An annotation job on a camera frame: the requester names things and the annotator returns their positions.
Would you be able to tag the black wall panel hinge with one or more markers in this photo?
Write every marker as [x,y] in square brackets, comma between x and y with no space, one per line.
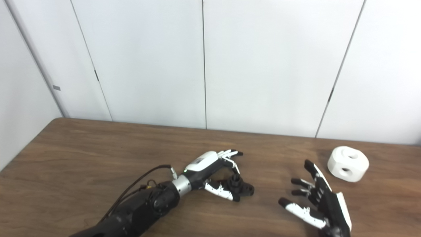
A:
[96,75]
[331,94]

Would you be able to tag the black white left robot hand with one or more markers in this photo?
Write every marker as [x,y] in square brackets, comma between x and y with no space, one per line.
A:
[202,163]

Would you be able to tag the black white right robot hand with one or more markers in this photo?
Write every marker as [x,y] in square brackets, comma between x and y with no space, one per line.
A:
[330,210]

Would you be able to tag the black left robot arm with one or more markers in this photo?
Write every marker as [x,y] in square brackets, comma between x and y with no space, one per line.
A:
[144,210]

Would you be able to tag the round white plastic piece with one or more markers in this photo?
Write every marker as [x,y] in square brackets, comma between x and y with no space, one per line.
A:
[338,161]

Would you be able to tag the black plastic holder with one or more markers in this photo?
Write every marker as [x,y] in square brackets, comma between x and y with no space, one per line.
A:
[245,189]

